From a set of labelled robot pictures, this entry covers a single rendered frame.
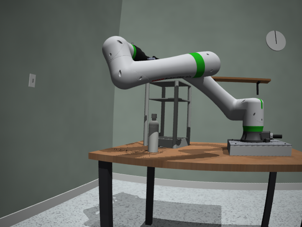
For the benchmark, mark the grey bottle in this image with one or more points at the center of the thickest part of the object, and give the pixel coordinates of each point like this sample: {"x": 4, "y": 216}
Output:
{"x": 153, "y": 134}

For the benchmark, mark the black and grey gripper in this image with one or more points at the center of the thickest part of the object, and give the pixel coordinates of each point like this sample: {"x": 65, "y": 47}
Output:
{"x": 148, "y": 58}

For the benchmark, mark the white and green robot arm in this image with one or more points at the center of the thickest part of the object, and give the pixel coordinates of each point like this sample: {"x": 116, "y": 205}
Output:
{"x": 128, "y": 71}

